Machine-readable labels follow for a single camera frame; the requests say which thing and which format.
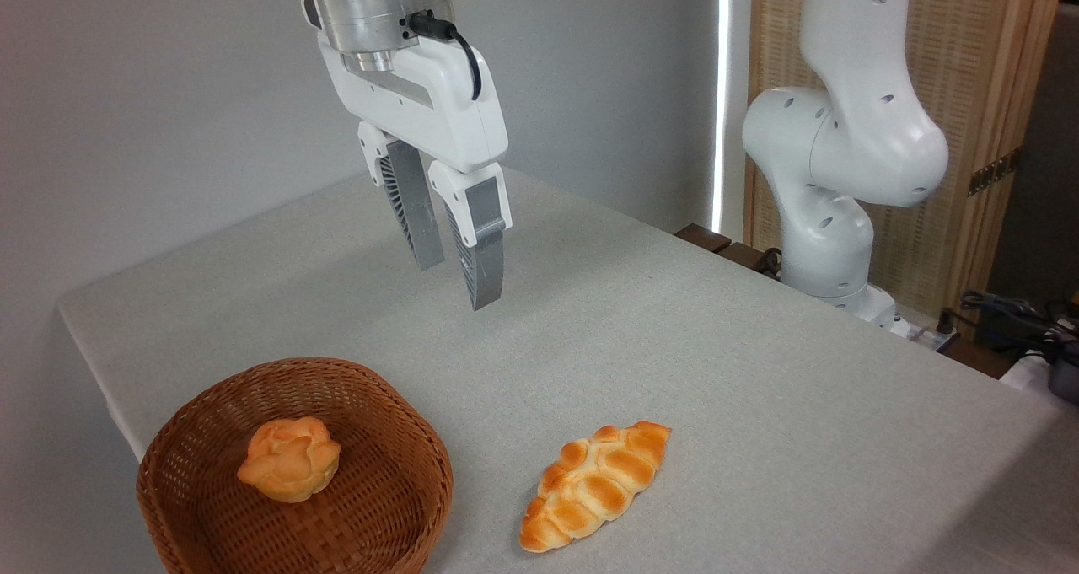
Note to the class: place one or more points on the brass screen hinge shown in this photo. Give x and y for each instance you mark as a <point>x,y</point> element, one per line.
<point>993,172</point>

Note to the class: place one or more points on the dark wooden block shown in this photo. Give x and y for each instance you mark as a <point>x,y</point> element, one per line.
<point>702,238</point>
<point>746,257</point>

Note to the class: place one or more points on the grey tablecloth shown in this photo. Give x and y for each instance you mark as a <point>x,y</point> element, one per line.
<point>716,388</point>

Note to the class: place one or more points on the bamboo folding screen panel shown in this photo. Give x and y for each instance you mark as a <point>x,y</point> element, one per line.
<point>978,51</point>

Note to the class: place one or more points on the round golden bread bun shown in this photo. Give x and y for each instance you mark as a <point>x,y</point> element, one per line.
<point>291,464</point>

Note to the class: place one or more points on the bright vertical light strip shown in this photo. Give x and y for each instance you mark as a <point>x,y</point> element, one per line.
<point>719,93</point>

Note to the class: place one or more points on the long braided bread loaf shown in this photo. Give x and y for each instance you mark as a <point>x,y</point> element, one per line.
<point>594,485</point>

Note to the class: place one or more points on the brown woven wicker basket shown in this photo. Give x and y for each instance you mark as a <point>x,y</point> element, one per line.
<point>379,494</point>

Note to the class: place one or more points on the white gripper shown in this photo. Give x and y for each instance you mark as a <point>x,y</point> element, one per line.
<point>438,110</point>

